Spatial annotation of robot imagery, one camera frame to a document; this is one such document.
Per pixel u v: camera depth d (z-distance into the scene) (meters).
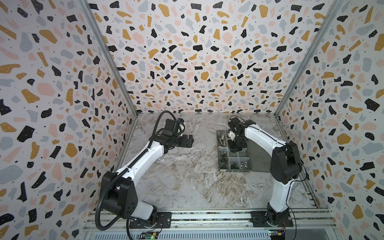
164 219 0.74
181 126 0.70
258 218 0.74
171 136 0.64
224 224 0.73
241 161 0.90
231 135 0.86
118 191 0.44
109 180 0.42
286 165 0.51
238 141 0.78
